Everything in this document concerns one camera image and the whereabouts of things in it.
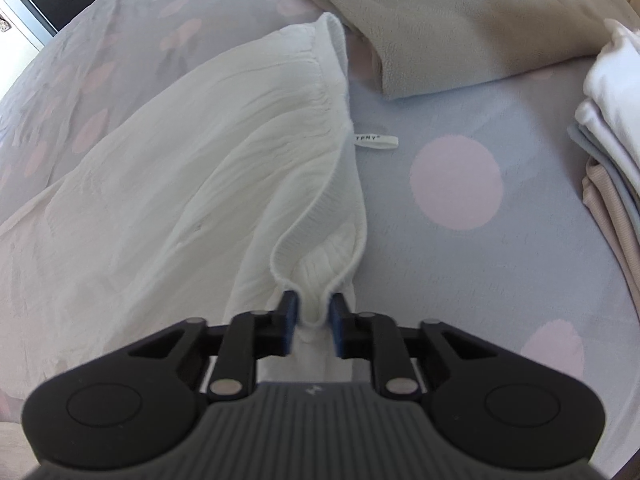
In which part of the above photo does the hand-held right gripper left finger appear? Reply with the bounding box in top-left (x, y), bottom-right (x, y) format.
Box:
top-left (127, 290), bottom-right (301, 402)

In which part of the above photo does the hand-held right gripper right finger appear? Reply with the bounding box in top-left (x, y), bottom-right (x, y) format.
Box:
top-left (329, 291), bottom-right (507, 402)

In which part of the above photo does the white knit garment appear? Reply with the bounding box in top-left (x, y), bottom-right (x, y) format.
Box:
top-left (0, 11), bottom-right (399, 423)

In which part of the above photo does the grey pink-dotted bed sheet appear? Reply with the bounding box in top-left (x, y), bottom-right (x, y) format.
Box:
top-left (0, 0), bottom-right (640, 426)

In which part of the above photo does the folded beige garment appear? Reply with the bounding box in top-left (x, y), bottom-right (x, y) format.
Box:
top-left (581, 156), bottom-right (640, 323)

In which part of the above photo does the folded grey garment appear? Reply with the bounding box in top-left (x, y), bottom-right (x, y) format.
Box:
top-left (566, 124), bottom-right (640, 221)

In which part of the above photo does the folded taupe fleece blanket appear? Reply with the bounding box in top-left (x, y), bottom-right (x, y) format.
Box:
top-left (286, 0), bottom-right (638, 102)

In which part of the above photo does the folded white garment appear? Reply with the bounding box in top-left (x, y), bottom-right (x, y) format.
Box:
top-left (574, 18), bottom-right (640, 196)

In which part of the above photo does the white furniture panel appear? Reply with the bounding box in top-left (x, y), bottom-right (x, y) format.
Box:
top-left (0, 0), bottom-right (41, 51)

